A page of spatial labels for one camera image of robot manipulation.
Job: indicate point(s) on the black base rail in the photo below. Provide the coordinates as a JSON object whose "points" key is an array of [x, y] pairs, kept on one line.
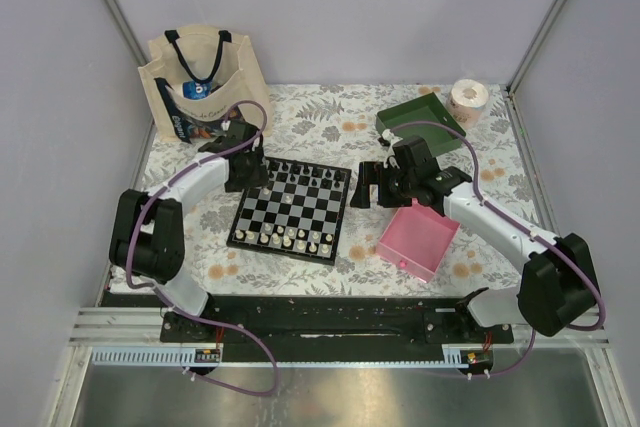
{"points": [[338, 322]]}

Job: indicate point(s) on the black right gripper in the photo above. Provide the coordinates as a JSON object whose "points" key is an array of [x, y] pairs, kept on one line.
{"points": [[373, 173]]}

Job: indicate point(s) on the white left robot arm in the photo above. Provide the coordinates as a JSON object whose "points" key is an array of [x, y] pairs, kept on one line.
{"points": [[147, 240]]}

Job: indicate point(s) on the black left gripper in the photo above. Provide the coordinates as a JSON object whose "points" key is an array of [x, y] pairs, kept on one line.
{"points": [[259, 176]]}

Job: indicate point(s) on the blue white packet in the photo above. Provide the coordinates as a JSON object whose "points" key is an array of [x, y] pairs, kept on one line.
{"points": [[193, 90]]}

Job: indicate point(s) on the pink plastic tray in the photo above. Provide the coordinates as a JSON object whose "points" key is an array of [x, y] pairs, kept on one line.
{"points": [[416, 240]]}

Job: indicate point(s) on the toilet paper roll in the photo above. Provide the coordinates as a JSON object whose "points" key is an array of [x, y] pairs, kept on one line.
{"points": [[467, 101]]}

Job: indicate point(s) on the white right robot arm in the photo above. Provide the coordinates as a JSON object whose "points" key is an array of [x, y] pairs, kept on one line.
{"points": [[558, 288]]}

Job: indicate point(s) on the black white chess board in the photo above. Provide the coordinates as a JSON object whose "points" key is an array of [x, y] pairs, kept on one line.
{"points": [[298, 213]]}

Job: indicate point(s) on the cream canvas tote bag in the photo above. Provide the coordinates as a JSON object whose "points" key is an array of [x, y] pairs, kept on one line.
{"points": [[196, 74]]}

